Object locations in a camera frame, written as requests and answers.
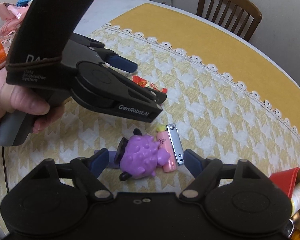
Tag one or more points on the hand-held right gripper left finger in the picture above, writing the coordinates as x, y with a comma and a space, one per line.
100, 162

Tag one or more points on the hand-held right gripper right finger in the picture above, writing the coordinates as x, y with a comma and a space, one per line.
193, 162

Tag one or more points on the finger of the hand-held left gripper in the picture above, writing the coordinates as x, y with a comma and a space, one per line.
140, 90
123, 63

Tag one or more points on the red candy wrapper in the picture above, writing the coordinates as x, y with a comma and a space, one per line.
147, 83

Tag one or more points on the purple spiky toy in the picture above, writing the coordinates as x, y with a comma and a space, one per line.
142, 155

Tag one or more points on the red metal tin box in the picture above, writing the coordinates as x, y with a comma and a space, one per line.
285, 177

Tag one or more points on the person's left hand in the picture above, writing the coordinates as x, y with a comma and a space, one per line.
20, 100

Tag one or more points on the purple flat strip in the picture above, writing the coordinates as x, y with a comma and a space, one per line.
113, 160

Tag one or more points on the silver nail clipper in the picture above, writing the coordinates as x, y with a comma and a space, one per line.
176, 142

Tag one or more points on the pink plastic bag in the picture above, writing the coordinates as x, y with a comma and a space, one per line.
10, 17

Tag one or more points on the brown wooden chair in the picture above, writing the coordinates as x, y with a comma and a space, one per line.
227, 7

